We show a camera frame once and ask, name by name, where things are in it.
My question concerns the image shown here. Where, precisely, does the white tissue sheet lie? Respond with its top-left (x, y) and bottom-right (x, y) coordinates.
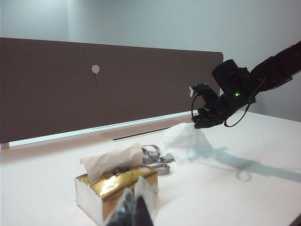
top-left (164, 122), bottom-right (214, 163)

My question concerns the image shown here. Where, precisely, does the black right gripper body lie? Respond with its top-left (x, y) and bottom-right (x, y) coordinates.
top-left (205, 93), bottom-right (250, 128)

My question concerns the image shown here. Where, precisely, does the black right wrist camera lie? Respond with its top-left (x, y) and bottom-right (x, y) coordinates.
top-left (189, 83), bottom-right (214, 100)

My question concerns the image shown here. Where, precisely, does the upright folded white tissue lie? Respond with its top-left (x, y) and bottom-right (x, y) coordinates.
top-left (79, 143), bottom-right (143, 183)

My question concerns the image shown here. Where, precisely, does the gold foil tissue pack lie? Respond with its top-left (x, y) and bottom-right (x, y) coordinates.
top-left (74, 164), bottom-right (158, 224)

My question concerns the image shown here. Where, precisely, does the wrapped left gripper left finger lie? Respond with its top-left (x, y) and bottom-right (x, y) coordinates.
top-left (104, 187), bottom-right (140, 226)

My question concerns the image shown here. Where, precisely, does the wide brown desk partition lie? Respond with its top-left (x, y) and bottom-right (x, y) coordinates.
top-left (0, 37), bottom-right (224, 145)

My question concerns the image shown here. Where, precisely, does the wrapped left gripper right finger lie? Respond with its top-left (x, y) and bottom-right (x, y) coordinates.
top-left (135, 176), bottom-right (159, 226)

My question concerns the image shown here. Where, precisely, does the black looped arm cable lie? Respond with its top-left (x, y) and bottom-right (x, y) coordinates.
top-left (223, 77), bottom-right (267, 128)

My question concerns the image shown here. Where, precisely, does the grey printed lanyard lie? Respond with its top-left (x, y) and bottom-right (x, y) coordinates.
top-left (141, 145), bottom-right (176, 176)

